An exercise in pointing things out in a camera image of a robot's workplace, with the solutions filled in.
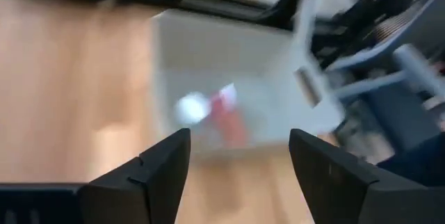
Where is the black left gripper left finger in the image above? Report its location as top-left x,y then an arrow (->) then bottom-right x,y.
78,128 -> 192,224

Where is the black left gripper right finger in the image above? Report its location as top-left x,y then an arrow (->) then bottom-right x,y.
288,128 -> 380,224

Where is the small white-capped pill bottle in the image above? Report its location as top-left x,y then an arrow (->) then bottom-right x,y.
173,91 -> 212,126

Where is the small red pill bottle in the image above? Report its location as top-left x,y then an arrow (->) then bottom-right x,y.
208,81 -> 250,148

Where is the grey office chair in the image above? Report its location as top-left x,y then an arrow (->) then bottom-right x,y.
312,0 -> 445,186

